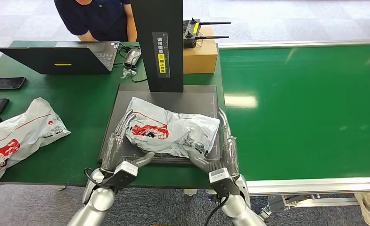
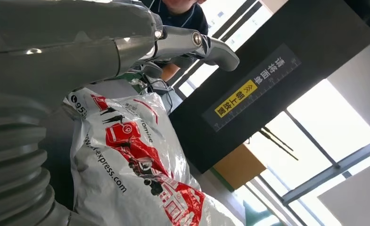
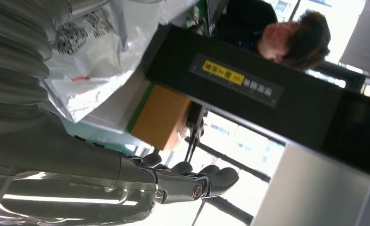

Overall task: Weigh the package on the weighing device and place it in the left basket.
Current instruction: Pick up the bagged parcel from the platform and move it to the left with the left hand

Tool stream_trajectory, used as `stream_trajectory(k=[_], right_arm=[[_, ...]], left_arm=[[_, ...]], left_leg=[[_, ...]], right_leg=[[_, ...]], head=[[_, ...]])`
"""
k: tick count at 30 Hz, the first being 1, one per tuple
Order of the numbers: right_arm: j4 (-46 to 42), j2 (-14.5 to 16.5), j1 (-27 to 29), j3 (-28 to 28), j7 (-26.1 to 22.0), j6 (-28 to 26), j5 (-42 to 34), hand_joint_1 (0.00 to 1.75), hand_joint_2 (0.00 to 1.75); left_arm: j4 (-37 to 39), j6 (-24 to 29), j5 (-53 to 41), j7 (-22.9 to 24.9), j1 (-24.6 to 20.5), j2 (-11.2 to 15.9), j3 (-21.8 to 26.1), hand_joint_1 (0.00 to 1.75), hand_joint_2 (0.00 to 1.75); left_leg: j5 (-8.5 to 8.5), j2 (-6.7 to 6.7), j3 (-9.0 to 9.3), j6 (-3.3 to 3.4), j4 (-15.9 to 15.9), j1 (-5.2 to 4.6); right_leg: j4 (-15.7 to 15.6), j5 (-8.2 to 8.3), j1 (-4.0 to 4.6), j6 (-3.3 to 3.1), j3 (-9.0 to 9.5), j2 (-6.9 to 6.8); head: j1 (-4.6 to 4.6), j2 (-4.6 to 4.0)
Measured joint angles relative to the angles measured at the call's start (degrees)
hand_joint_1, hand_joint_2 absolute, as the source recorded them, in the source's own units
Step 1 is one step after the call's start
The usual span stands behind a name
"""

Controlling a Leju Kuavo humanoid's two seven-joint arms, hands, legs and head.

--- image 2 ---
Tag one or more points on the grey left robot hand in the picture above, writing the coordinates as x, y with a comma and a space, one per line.
63, 40

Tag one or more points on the white courier bag red print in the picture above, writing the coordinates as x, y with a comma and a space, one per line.
125, 162

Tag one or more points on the black weighing scanner device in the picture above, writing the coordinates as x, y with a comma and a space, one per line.
266, 40

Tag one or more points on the crumpled clear plastic wrap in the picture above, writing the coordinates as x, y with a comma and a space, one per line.
138, 83

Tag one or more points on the grey power adapter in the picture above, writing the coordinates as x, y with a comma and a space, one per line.
161, 89

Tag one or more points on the person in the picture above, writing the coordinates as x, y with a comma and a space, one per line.
184, 17

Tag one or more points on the brown cardboard box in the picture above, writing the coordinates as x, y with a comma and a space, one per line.
238, 167

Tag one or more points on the green conveyor belt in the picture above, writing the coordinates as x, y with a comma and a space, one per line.
259, 218

